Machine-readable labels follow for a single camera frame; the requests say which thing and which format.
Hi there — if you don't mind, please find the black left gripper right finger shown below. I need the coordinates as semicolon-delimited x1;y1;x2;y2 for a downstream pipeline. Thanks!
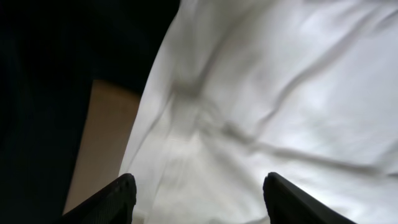
263;172;354;224

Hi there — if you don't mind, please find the black garment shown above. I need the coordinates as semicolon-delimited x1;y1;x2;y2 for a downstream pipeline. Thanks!
1;0;180;223

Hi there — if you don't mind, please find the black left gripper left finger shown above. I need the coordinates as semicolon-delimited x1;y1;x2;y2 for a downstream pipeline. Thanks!
60;173;137;224

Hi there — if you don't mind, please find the white t-shirt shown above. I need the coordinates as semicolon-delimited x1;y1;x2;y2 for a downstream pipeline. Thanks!
120;0;397;223

